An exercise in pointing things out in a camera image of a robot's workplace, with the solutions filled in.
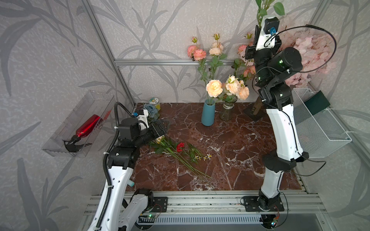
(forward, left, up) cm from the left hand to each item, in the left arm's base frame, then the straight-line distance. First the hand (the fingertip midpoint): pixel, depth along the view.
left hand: (166, 125), depth 67 cm
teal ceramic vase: (+25, -24, -20) cm, 40 cm away
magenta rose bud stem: (+5, +7, -29) cm, 30 cm away
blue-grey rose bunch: (+27, +16, -22) cm, 38 cm away
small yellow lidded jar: (+41, +17, -25) cm, 51 cm away
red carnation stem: (+3, -4, -29) cm, 29 cm away
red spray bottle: (-11, +37, 0) cm, 38 cm away
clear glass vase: (+16, -32, +2) cm, 36 cm away
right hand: (+15, -35, +37) cm, 53 cm away
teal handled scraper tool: (-17, +21, -31) cm, 42 cm away
